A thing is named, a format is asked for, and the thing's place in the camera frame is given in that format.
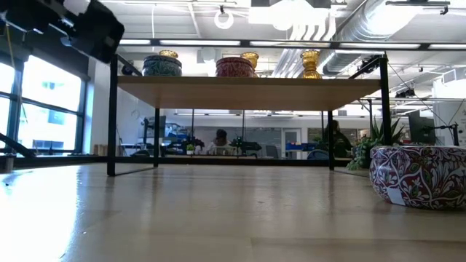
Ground black diagonal bar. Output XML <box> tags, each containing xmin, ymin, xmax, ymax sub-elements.
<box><xmin>0</xmin><ymin>131</ymin><xmax>38</xmax><ymax>159</ymax></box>

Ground large window black frame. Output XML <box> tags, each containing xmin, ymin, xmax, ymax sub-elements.
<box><xmin>0</xmin><ymin>54</ymin><xmax>90</xmax><ymax>156</ymax></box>

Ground green artificial plant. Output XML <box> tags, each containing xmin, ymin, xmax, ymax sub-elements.
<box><xmin>345</xmin><ymin>116</ymin><xmax>406</xmax><ymax>172</ymax></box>

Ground purple patterned candle tin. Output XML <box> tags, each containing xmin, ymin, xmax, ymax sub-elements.
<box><xmin>369</xmin><ymin>145</ymin><xmax>466</xmax><ymax>210</ymax></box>

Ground gold vase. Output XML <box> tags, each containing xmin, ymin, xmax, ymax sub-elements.
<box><xmin>240</xmin><ymin>51</ymin><xmax>261</xmax><ymax>78</ymax></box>

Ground blue patterned candle tin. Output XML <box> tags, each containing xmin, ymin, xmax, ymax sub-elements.
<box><xmin>142</xmin><ymin>55</ymin><xmax>183</xmax><ymax>78</ymax></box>

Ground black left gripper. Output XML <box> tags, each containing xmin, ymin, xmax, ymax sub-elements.
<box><xmin>60</xmin><ymin>0</ymin><xmax>125</xmax><ymax>65</ymax></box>

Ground black ceiling spotlights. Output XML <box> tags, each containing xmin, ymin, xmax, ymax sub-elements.
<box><xmin>395</xmin><ymin>87</ymin><xmax>416</xmax><ymax>99</ymax></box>

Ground person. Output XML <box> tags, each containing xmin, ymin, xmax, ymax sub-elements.
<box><xmin>323</xmin><ymin>119</ymin><xmax>353</xmax><ymax>159</ymax></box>
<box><xmin>206</xmin><ymin>128</ymin><xmax>236</xmax><ymax>156</ymax></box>

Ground black computer monitor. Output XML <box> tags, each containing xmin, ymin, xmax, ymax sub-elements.
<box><xmin>407</xmin><ymin>110</ymin><xmax>437</xmax><ymax>146</ymax></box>

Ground black bar with light strips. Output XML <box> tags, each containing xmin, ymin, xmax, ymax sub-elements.
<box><xmin>118</xmin><ymin>37</ymin><xmax>466</xmax><ymax>51</ymax></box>

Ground black aluminium table frame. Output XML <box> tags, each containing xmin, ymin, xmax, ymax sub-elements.
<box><xmin>0</xmin><ymin>154</ymin><xmax>352</xmax><ymax>169</ymax></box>

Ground blue box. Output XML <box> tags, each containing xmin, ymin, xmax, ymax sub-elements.
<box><xmin>285</xmin><ymin>142</ymin><xmax>310</xmax><ymax>152</ymax></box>

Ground silver ventilation duct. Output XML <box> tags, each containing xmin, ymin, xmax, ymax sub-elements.
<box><xmin>322</xmin><ymin>0</ymin><xmax>423</xmax><ymax>76</ymax></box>

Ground white ring light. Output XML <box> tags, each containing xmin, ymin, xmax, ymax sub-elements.
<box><xmin>213</xmin><ymin>6</ymin><xmax>235</xmax><ymax>31</ymax></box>

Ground pink patterned candle tin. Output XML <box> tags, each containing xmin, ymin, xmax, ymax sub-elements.
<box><xmin>215</xmin><ymin>56</ymin><xmax>255</xmax><ymax>79</ymax></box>

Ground wooden shelf black metal legs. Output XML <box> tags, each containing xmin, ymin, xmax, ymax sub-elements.
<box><xmin>106</xmin><ymin>53</ymin><xmax>393</xmax><ymax>178</ymax></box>

